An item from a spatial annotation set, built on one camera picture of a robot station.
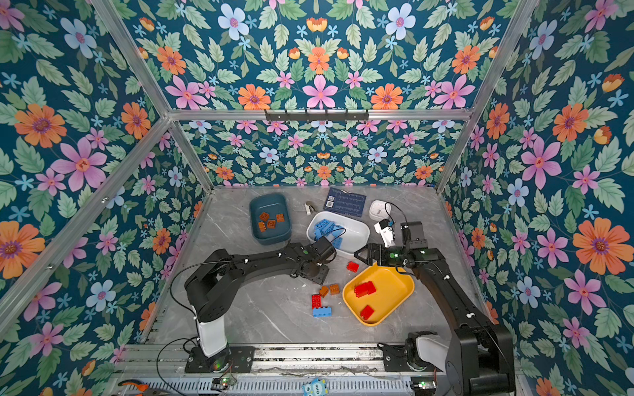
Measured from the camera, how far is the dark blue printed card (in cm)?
113

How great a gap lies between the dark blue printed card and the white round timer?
5 cm

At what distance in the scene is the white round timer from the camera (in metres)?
1.09
